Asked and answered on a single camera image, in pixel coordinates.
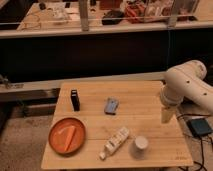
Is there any orange round plate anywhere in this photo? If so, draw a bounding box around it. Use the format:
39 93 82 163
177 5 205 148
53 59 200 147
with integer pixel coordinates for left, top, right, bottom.
48 118 86 155

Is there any black power adapter box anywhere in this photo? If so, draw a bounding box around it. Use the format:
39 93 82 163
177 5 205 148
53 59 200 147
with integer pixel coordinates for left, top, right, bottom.
187 118 213 137

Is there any orange carrot stick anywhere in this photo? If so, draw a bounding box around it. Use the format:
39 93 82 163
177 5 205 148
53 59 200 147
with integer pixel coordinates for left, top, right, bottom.
59 126 76 152

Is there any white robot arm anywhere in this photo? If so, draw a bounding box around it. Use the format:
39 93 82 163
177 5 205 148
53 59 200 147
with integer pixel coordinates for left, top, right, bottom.
159 60 213 123

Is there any black cable on floor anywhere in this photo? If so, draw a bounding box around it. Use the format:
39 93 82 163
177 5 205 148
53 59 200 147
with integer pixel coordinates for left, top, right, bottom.
177 113 213 171

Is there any blue grey eraser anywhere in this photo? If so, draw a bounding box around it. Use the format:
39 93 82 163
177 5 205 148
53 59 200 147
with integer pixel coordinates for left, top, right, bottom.
104 98 119 115

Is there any black bag on shelf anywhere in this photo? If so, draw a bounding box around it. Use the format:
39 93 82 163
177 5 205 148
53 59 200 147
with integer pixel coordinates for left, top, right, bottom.
102 10 124 25

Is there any black rectangular box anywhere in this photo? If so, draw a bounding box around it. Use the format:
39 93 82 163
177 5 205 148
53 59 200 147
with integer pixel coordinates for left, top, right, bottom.
70 89 80 111

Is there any wooden workbench shelf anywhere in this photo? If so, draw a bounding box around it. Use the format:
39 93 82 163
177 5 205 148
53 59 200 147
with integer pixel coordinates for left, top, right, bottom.
0 0 213 38

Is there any grey metal rail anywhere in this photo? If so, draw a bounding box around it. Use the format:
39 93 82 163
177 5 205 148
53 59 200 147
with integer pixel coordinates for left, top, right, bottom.
0 71 164 103

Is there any red tool on shelf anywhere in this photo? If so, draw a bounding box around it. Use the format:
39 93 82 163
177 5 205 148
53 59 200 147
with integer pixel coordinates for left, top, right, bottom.
125 4 145 23

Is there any metal shelf post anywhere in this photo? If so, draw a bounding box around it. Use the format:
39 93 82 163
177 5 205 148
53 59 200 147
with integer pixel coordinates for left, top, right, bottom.
78 0 89 31

